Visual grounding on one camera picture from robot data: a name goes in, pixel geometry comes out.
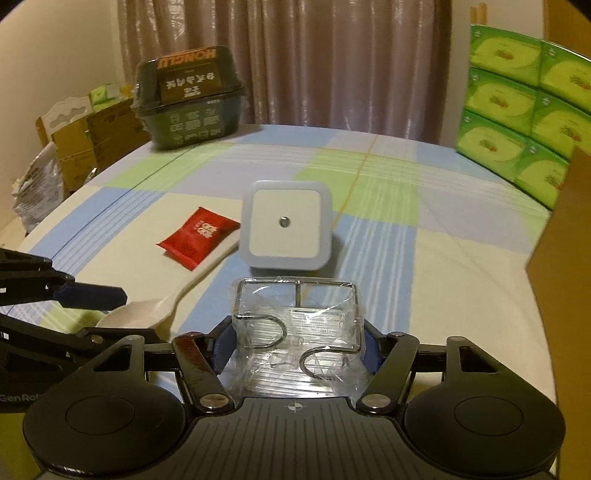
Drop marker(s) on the white carved chair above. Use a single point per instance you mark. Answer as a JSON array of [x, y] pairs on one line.
[[67, 110]]

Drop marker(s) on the red sachet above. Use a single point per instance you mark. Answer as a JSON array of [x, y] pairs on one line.
[[198, 235]]

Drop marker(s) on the white plastic spoon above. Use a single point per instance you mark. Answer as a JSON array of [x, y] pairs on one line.
[[138, 311]]

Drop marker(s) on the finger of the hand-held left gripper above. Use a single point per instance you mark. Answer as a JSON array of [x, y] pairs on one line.
[[55, 337], [92, 295]]

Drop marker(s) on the white printed plastic bag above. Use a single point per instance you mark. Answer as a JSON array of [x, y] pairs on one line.
[[39, 189]]

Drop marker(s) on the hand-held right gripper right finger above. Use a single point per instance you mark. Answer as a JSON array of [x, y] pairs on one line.
[[371, 344]]

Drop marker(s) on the large cardboard box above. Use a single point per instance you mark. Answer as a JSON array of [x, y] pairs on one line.
[[568, 277]]

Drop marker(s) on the stack of green tissue packs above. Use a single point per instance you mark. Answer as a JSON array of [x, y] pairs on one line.
[[508, 115]]

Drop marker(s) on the white square night light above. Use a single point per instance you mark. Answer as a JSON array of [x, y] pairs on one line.
[[286, 221]]

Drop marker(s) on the dark green noodle bowl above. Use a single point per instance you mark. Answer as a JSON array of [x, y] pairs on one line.
[[189, 106]]

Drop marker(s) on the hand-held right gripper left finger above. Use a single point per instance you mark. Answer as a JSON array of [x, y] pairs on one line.
[[221, 344]]

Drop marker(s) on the beige curtain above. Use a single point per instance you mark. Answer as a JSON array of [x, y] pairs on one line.
[[300, 60]]

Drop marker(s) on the checked tablecloth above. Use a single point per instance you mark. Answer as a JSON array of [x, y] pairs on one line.
[[415, 277]]

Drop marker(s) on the brown cardboard box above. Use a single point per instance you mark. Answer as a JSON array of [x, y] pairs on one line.
[[44, 127], [106, 134]]

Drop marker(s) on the single green tissue pack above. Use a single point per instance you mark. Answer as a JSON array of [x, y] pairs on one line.
[[104, 94]]

